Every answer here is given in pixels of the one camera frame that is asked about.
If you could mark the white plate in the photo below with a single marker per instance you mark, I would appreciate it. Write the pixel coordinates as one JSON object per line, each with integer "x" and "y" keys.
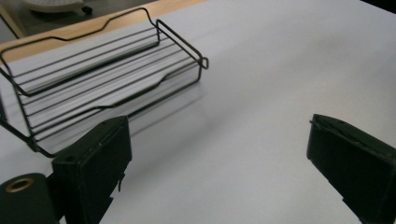
{"x": 53, "y": 4}

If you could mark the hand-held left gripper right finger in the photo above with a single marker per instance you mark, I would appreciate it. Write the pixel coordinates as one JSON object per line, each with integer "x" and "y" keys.
{"x": 358, "y": 161}

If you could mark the wooden table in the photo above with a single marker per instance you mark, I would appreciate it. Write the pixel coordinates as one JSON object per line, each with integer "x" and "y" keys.
{"x": 84, "y": 28}

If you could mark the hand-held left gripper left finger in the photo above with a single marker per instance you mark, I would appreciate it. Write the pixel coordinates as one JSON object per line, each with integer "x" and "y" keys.
{"x": 90, "y": 168}

